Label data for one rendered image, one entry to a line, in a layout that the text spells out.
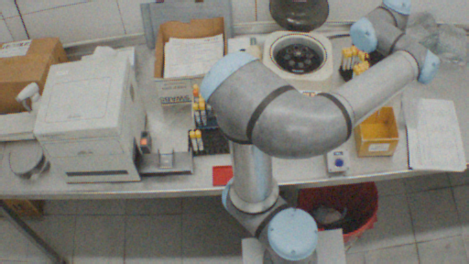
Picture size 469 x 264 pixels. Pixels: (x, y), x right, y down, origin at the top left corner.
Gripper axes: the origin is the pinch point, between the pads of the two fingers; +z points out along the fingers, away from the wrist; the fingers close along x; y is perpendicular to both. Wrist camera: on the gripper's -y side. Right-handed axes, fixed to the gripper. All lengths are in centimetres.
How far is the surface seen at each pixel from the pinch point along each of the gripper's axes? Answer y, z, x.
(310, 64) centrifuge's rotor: 19.1, 15.0, -23.8
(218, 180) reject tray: 50, 25, 13
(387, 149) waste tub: -4.3, 21.8, 6.9
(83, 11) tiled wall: 103, 4, -49
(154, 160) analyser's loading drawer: 70, 21, 9
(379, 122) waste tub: -4.1, 24.3, -5.8
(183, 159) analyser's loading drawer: 60, 22, 8
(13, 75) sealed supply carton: 128, 7, -20
